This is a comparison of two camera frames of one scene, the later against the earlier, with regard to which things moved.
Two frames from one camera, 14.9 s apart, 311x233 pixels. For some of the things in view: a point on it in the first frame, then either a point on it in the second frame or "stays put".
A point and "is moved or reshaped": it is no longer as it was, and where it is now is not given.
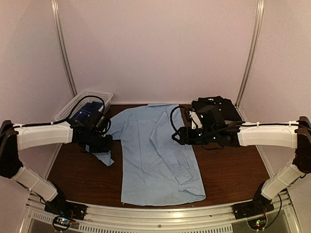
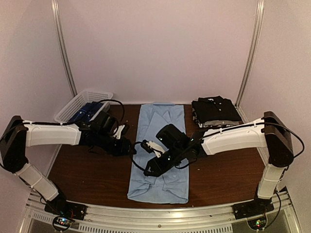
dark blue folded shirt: [88, 110] stays put
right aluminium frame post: [253, 46] stays put
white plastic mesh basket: [107, 97] stays put
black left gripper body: [96, 145] → [116, 150]
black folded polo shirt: [225, 105] stays put
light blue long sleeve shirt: [157, 170] is moved or reshaped
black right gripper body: [195, 140] → [175, 158]
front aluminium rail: [159, 219] stays put
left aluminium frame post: [54, 5] stays put
